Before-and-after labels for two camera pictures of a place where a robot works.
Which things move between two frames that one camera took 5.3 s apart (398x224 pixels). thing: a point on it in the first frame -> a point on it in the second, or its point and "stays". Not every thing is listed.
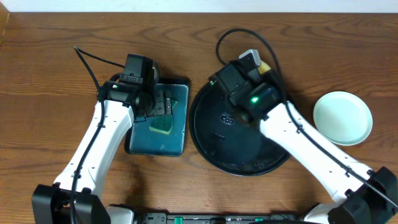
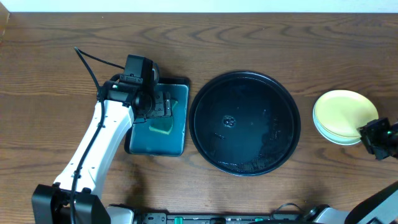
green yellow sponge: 163,123 stays
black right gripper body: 268,78 -> 380,137
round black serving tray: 229,140 stays
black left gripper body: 162,104 stays
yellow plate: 263,68 -> 344,111
